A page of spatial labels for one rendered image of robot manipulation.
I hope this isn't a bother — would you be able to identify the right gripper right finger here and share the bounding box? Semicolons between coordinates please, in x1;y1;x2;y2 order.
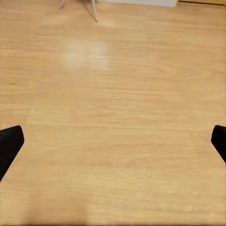
211;125;226;163

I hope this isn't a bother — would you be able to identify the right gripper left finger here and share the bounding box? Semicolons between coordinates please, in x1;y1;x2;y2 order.
0;125;24;182

